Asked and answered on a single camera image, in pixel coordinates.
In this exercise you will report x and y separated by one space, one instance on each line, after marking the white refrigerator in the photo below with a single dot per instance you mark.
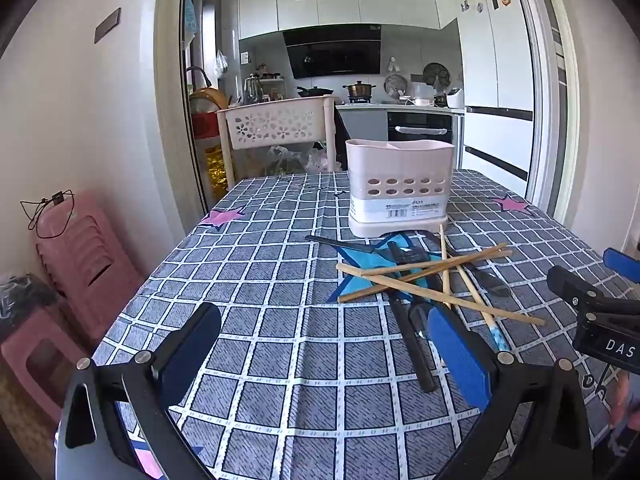
495 85

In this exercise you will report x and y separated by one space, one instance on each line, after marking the black wok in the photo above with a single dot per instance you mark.
314 92

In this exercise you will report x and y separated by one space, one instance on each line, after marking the black plastic bag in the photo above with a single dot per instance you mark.
22 300

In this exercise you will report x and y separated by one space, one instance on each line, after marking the black range hood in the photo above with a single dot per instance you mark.
332 52

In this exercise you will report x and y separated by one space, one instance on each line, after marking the long black cutlery piece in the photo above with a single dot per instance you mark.
417 355

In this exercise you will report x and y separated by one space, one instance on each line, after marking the white wall cabinets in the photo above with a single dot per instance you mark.
340 5

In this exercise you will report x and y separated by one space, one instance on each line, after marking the thin black cutlery piece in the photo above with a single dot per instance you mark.
330 244

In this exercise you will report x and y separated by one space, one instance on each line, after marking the round black mould pan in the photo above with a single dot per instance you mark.
436 74

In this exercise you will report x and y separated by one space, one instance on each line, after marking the round metal trivet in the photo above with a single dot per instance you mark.
395 86

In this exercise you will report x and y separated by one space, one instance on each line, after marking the dark pink plastic stool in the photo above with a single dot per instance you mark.
40 360

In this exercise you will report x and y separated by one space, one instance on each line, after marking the person's right hand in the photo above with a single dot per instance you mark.
620 400

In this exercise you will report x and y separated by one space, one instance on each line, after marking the glass kettle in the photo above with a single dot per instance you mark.
253 90

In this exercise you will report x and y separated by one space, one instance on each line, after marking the wooden chopstick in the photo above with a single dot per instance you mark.
443 250
360 293
492 331
500 309
502 254

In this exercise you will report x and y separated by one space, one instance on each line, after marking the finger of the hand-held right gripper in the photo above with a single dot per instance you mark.
620 260
570 282

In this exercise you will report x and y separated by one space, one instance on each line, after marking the clear plastic bags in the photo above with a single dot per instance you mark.
315 160

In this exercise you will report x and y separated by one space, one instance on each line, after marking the white basket trolley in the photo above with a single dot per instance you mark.
272 122

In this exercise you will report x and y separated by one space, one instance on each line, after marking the black built-in oven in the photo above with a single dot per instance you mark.
420 130

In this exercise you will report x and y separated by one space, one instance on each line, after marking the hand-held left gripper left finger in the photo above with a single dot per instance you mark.
192 355

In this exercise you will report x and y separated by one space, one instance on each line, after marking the gold foil bag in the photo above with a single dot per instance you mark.
216 170

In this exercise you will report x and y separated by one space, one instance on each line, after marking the hanging blue bag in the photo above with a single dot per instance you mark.
190 15

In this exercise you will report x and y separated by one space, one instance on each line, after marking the kitchen faucet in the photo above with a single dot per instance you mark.
197 71

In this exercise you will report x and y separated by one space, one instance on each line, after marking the grey checked tablecloth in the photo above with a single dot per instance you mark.
280 310

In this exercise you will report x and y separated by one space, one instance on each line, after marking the spice rack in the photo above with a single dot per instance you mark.
272 85

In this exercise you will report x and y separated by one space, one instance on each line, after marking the clear plastic container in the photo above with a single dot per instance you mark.
421 94

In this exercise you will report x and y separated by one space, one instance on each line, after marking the hanging clear plastic bag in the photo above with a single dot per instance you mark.
221 62

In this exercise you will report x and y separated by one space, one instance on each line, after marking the white countertop appliance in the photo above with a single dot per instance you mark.
455 99

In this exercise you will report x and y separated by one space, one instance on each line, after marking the grey wall switch plate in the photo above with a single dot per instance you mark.
108 25

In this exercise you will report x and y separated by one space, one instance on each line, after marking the red container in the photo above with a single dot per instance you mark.
204 125

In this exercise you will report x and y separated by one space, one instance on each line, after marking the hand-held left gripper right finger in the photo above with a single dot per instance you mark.
460 355

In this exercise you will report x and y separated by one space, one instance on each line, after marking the copper cooking pot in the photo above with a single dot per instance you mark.
359 90

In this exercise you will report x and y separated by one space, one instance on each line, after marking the pink plastic stool stack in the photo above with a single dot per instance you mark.
85 260

